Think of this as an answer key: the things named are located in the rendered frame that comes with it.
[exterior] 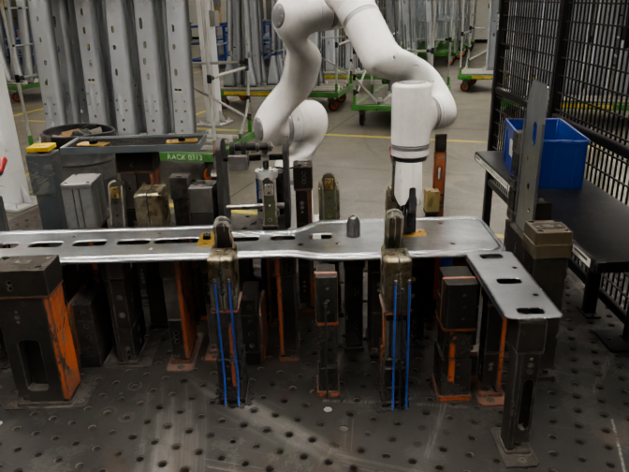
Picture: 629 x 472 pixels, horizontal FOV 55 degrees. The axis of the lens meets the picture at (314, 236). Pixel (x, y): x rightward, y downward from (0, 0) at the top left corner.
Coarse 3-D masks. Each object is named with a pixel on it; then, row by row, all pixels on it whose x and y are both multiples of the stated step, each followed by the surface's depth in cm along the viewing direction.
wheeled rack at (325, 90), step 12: (336, 36) 816; (336, 48) 821; (336, 60) 827; (336, 72) 833; (348, 72) 906; (240, 84) 896; (264, 84) 908; (324, 84) 900; (336, 84) 839; (348, 84) 912; (240, 96) 974; (312, 96) 853; (324, 96) 848; (336, 96) 843; (336, 108) 864
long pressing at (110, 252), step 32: (320, 224) 149; (384, 224) 148; (448, 224) 147; (480, 224) 146; (0, 256) 135; (64, 256) 134; (96, 256) 134; (128, 256) 134; (160, 256) 134; (192, 256) 133; (256, 256) 133; (288, 256) 133; (320, 256) 132; (352, 256) 131; (416, 256) 131; (448, 256) 131; (480, 256) 131
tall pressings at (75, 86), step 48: (48, 0) 539; (96, 0) 571; (144, 0) 538; (48, 48) 547; (96, 48) 566; (144, 48) 551; (48, 96) 562; (96, 96) 577; (144, 96) 566; (192, 96) 561
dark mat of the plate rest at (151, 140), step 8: (184, 136) 173; (192, 136) 172; (200, 136) 172; (72, 144) 166; (112, 144) 165; (120, 144) 165; (128, 144) 164; (136, 144) 164; (144, 144) 164; (152, 144) 164; (160, 144) 163
